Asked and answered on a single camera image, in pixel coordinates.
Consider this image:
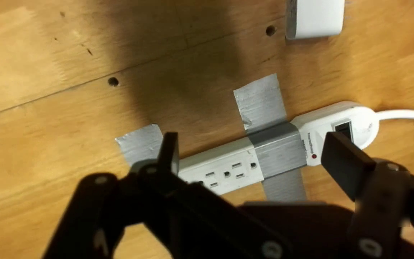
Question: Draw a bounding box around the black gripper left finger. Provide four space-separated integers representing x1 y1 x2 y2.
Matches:
43 133 290 259

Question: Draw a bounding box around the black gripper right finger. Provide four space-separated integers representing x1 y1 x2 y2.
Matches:
321 131 414 259

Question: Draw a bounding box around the white cube charger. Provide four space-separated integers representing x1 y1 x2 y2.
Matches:
285 0 348 42

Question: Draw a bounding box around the white power strip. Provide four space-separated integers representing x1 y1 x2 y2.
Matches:
175 100 381 196

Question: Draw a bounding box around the white power cord with plug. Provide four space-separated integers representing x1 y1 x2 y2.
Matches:
377 108 414 127

